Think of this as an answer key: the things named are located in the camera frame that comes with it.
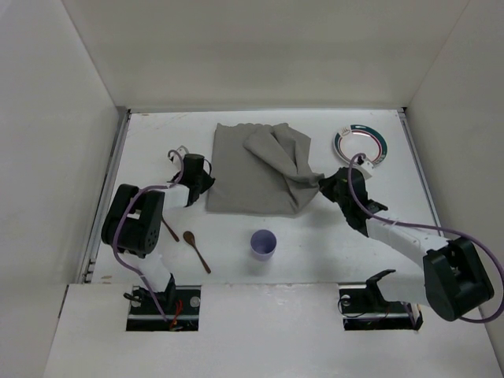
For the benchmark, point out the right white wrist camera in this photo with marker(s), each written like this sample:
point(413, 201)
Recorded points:
point(363, 165)

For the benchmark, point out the brown wooden spoon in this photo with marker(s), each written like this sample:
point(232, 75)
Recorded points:
point(189, 238)

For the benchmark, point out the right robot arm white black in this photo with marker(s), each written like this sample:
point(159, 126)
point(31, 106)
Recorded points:
point(454, 280)

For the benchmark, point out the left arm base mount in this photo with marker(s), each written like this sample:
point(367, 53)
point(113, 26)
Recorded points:
point(182, 314)

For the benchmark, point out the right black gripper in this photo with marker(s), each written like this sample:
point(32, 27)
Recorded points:
point(333, 188)

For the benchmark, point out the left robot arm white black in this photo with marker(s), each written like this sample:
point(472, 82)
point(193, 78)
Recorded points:
point(133, 223)

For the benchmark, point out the left aluminium table rail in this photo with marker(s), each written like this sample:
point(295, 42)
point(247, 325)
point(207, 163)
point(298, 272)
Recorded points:
point(91, 249)

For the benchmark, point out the brown wooden fork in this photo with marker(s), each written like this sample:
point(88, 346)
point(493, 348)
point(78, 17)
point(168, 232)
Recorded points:
point(171, 232)

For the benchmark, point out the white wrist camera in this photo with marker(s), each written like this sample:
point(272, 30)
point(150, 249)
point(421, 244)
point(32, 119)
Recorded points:
point(177, 154)
point(363, 165)

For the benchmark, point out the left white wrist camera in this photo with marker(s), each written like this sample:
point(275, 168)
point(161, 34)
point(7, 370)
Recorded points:
point(177, 154)

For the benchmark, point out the grey cloth napkin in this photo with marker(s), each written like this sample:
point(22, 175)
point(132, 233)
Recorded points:
point(261, 169)

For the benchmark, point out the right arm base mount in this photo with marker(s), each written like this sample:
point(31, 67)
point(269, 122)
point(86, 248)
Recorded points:
point(363, 311)

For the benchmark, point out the aluminium table rail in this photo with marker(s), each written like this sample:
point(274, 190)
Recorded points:
point(406, 128)
point(91, 249)

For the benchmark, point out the purple plastic cup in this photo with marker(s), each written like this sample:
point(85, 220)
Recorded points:
point(263, 244)

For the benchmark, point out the right aluminium table rail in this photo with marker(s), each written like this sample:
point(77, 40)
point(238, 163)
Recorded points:
point(406, 128)

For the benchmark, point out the white plate with green rim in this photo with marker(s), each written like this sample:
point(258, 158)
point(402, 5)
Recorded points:
point(360, 139)

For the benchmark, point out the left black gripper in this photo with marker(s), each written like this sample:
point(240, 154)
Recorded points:
point(201, 183)

